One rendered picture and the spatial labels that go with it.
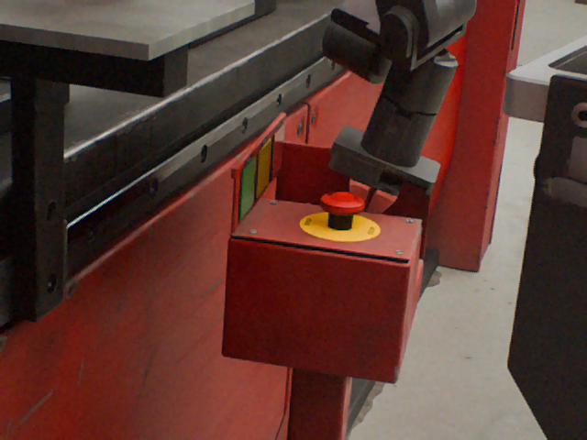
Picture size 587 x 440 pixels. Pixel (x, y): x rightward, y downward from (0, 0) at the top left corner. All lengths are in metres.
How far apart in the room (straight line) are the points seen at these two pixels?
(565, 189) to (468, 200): 2.56
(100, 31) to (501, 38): 2.26
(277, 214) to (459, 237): 2.01
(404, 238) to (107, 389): 0.29
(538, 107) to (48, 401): 0.57
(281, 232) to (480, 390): 1.50
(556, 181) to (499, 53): 2.45
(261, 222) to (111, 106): 0.17
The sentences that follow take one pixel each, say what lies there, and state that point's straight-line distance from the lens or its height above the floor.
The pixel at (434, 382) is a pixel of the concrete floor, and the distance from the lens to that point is 2.46.
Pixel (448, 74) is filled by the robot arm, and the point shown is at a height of 0.91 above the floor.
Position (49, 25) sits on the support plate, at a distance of 0.69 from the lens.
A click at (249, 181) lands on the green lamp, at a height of 0.82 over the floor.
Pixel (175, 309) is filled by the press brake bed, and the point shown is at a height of 0.65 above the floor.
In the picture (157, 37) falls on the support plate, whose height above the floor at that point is 1.00.
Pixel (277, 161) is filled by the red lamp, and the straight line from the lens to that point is 1.12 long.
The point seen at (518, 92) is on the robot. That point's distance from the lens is 0.44.
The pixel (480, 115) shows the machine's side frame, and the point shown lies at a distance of 2.92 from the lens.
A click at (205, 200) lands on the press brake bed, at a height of 0.75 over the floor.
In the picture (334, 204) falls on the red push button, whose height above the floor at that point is 0.81.
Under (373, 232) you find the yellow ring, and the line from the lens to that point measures 1.01.
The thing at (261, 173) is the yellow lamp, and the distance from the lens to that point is 1.05.
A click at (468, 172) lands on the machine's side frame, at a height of 0.27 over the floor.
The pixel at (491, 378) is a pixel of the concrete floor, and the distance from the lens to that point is 2.51.
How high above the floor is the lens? 1.13
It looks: 20 degrees down
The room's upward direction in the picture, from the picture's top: 4 degrees clockwise
